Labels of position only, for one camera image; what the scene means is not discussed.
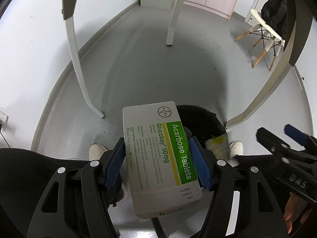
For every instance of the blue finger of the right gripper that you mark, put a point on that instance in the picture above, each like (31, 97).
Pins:
(274, 144)
(303, 139)

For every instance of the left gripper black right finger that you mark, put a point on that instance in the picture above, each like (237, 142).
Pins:
(242, 205)

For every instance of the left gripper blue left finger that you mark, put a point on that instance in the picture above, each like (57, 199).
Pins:
(75, 202)

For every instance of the white green medicine box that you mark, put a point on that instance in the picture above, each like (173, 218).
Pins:
(162, 176)

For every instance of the black trash bin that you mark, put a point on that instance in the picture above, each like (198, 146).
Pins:
(202, 124)

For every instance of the person's right hand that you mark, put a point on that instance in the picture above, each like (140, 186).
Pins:
(290, 210)

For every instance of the white right shoe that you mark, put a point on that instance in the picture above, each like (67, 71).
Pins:
(236, 149)

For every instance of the white shoe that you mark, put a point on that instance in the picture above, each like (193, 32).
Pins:
(236, 149)
(96, 151)

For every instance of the yellow silver snack wrapper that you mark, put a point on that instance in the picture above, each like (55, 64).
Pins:
(219, 146)

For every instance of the white left shoe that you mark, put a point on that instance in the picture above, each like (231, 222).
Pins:
(96, 151)

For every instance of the white chair wooden legs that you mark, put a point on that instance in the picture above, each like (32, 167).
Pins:
(268, 36)

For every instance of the black backpack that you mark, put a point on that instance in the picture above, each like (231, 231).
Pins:
(274, 13)

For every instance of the round wooden table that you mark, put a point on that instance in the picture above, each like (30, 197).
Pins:
(300, 14)

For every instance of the wall socket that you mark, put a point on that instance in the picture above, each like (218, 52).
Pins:
(3, 120)

